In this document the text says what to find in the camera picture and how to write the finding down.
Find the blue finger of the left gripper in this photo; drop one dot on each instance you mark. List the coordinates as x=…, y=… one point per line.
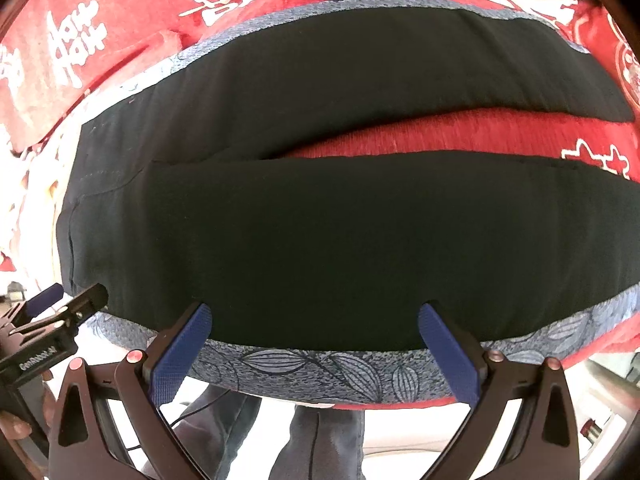
x=44, y=300
x=86, y=304

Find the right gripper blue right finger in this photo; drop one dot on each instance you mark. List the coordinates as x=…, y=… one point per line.
x=543, y=441

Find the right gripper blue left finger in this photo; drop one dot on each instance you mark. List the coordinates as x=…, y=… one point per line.
x=84, y=440

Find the black pants with patterned lining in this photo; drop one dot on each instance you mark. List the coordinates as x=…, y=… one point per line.
x=316, y=174

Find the person's left hand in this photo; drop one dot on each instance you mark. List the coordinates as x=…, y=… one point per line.
x=15, y=429

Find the person's legs in jeans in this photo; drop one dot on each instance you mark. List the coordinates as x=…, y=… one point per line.
x=231, y=435

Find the red blanket with white characters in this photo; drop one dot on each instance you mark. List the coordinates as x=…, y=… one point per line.
x=63, y=62

